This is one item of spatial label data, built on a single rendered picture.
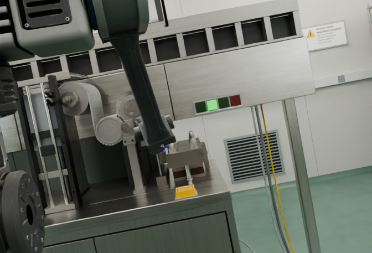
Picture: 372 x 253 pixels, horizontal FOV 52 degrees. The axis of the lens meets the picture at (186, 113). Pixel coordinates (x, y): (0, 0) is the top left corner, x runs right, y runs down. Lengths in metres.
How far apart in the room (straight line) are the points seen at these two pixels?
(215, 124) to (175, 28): 2.46
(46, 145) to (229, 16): 1.08
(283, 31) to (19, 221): 1.78
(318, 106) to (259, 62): 2.61
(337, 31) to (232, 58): 2.80
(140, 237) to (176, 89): 0.82
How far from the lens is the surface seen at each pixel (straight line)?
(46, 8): 0.58
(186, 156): 1.63
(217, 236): 1.48
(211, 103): 1.97
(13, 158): 2.19
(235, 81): 1.99
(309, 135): 4.56
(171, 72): 1.97
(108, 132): 1.68
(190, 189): 1.42
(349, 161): 4.77
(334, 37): 4.66
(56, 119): 1.59
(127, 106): 1.64
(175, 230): 1.47
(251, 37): 2.10
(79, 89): 1.71
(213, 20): 2.02
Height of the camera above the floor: 1.27
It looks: 3 degrees down
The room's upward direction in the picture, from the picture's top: 11 degrees counter-clockwise
